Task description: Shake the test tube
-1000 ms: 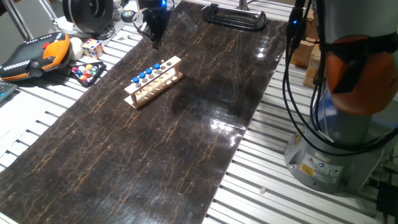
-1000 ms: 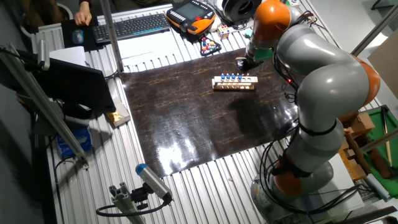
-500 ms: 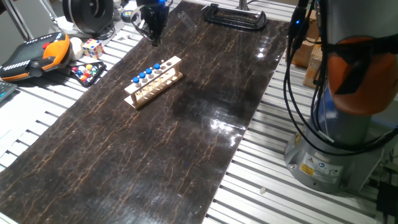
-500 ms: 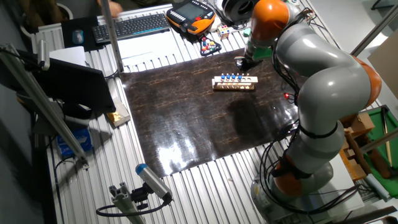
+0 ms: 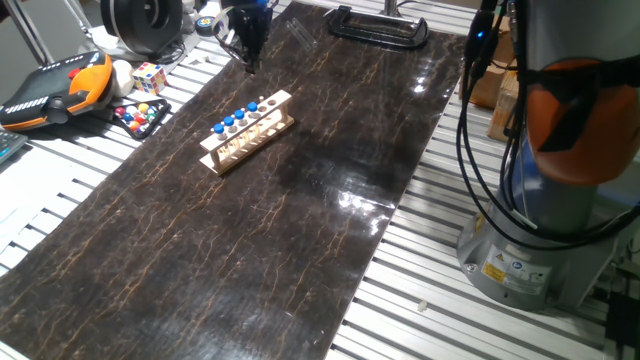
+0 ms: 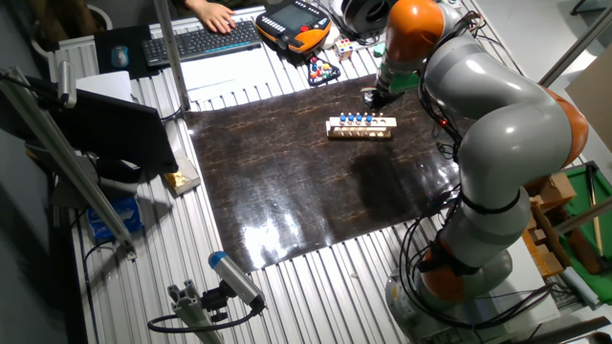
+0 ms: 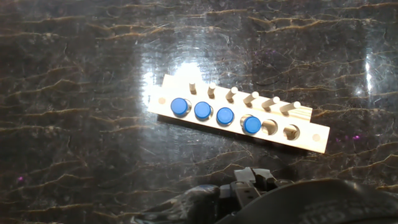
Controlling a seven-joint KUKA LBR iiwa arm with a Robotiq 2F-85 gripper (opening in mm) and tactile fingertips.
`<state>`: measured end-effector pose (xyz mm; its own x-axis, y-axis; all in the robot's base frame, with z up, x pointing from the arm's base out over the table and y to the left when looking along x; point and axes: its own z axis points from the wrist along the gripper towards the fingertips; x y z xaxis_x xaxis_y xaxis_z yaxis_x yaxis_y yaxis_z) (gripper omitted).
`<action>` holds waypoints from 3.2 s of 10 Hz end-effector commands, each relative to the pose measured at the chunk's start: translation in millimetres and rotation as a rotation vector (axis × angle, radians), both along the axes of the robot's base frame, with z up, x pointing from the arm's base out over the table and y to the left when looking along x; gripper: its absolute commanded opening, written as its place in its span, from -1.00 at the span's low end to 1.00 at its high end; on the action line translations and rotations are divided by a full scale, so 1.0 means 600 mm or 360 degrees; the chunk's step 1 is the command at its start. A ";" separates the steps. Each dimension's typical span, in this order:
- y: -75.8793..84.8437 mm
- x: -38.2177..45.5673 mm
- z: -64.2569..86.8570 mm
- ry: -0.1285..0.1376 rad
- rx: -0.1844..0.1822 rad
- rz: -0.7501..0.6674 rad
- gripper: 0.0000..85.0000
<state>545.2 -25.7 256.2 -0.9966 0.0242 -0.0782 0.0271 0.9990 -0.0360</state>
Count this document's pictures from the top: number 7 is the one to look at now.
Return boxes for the dark marble pattern mat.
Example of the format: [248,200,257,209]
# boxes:
[0,0,398,224]

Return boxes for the wooden test tube rack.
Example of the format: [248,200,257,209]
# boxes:
[147,73,331,154]

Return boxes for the blue capped glass test tube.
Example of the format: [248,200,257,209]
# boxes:
[193,101,214,121]
[216,106,235,127]
[239,114,262,136]
[170,97,192,118]

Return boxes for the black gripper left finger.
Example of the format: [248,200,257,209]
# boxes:
[229,167,261,208]

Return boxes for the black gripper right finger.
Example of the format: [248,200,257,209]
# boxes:
[252,168,295,187]

